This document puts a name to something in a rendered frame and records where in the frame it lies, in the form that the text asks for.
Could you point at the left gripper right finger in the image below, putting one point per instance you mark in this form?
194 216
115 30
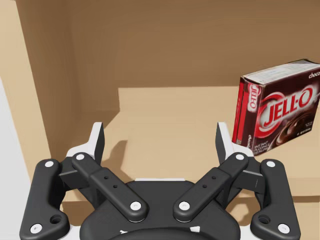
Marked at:
235 180

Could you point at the pale wooden shelf unit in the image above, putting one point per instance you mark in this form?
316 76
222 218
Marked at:
160 75

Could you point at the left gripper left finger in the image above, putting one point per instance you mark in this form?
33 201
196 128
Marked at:
82 180

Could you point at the brown and red carton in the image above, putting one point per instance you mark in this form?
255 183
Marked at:
277 107

